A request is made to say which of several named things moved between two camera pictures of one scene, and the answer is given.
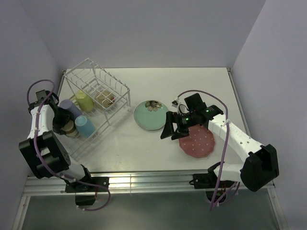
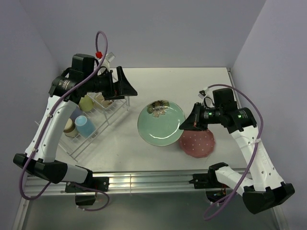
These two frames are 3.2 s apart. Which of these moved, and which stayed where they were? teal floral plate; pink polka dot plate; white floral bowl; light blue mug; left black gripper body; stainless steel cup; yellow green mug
Moved: teal floral plate; left black gripper body
Stayed: pink polka dot plate; white floral bowl; yellow green mug; stainless steel cup; light blue mug
